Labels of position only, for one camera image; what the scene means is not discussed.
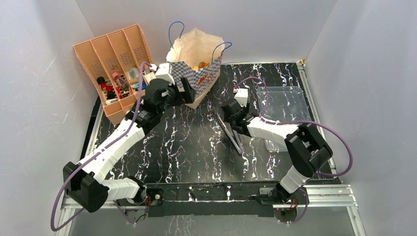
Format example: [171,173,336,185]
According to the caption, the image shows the black red toy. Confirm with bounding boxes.
[96,77,117,100]

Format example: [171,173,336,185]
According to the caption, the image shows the aluminium frame rail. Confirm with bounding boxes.
[55,185,367,236]

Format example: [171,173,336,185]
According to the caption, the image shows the purple cable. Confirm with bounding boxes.
[233,77,354,225]
[50,61,154,233]

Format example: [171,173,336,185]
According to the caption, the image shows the small brown fake bread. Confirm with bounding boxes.
[192,61,210,70]

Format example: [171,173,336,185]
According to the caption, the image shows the clear plastic tray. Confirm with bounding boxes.
[255,86,313,153]

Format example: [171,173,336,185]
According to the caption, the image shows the white label card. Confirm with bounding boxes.
[144,72,156,85]

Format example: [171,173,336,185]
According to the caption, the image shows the pink capped bottle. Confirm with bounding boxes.
[112,72,129,95]

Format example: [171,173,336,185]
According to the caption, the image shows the peach desk organizer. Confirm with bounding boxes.
[73,24,154,125]

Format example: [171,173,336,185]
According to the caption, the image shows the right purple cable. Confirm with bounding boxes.
[233,77,354,225]

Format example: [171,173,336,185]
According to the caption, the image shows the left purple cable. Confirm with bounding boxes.
[50,61,154,233]

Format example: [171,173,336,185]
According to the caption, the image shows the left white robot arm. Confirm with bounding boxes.
[63,77,196,213]

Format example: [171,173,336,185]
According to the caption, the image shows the metal tongs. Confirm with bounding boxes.
[216,114,243,155]

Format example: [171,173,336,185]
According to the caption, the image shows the light blue tape dispenser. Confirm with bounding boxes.
[128,67,143,90]

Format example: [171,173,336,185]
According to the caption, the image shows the checkered paper bag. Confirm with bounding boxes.
[166,28,232,109]

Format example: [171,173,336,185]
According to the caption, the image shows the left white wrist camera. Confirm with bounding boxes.
[149,62,175,85]

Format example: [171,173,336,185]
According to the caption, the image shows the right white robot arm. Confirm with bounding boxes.
[221,99,333,204]

